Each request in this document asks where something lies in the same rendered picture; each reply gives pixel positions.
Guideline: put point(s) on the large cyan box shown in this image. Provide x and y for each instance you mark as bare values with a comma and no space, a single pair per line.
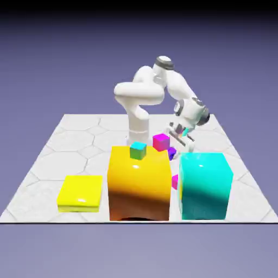
204,184

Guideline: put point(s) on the small magenta cube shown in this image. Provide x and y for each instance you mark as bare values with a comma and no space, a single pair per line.
161,142
175,181

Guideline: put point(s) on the large flat yellow box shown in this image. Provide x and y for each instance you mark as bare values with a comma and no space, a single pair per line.
80,192

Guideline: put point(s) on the small green cube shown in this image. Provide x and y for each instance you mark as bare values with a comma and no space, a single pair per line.
138,151

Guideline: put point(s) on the large orange box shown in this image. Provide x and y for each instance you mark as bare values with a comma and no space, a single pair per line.
139,184

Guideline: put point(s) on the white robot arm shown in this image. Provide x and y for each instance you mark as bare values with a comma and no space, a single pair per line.
139,92

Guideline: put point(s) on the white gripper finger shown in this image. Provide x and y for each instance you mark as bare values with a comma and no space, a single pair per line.
190,148

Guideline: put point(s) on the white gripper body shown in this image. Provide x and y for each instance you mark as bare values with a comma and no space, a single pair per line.
178,137

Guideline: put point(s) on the small purple cube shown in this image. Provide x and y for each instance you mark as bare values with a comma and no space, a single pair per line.
172,152

